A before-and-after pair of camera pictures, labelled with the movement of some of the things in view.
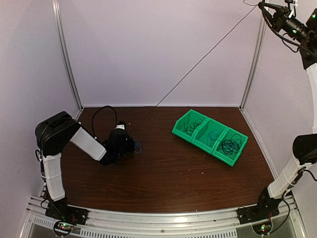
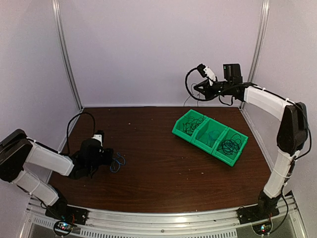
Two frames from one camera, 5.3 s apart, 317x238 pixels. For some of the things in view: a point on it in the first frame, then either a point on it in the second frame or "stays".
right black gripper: [278, 15] → [208, 92]
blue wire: [138, 144] → [116, 162]
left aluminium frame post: [57, 12] stays
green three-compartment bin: [222, 142] stays
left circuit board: [65, 227] stays
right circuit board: [262, 229] stays
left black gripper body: [131, 148] → [107, 160]
